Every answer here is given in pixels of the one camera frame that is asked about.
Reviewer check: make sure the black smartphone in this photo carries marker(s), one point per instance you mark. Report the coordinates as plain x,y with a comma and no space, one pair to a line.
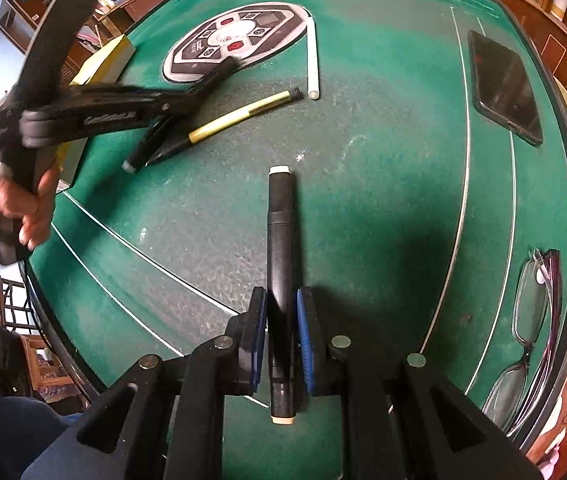
501,89

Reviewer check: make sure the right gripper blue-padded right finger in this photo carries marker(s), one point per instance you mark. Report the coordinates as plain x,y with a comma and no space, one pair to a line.
401,418

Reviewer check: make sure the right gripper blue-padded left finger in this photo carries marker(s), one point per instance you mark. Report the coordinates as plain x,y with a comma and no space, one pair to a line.
164,419

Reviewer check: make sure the white stick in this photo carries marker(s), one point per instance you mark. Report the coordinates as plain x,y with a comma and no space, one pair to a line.
313,88

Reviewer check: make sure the person left hand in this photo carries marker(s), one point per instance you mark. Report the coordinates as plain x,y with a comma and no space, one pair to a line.
34,210

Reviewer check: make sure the purple-framed eyeglasses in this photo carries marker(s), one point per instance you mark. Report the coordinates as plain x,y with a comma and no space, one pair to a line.
535,327

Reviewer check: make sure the black marker purple cap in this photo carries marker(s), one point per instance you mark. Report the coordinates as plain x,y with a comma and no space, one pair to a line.
178,115

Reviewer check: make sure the black yellow highlighter marker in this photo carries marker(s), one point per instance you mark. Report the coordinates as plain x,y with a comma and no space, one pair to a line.
179,145

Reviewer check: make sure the black marker white cap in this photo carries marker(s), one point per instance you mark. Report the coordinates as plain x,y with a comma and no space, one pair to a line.
280,294

